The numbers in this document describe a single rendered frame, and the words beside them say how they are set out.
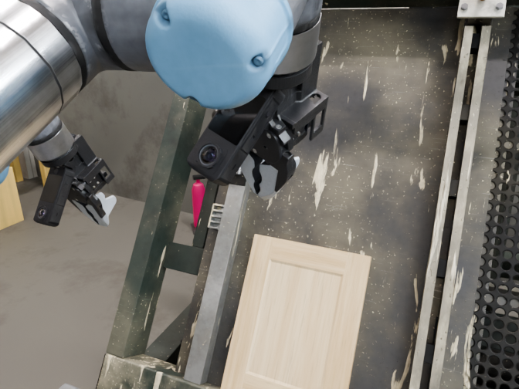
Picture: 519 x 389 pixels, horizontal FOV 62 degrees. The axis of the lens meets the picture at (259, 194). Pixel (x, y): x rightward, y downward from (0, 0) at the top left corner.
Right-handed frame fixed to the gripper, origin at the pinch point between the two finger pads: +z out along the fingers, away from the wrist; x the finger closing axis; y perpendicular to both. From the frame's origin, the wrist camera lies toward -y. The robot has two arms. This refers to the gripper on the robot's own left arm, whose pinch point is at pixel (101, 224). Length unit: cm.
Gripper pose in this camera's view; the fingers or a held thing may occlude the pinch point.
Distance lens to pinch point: 99.9
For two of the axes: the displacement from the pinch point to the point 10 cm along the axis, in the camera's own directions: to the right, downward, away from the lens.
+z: 2.3, 6.7, 7.0
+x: -8.7, -1.9, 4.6
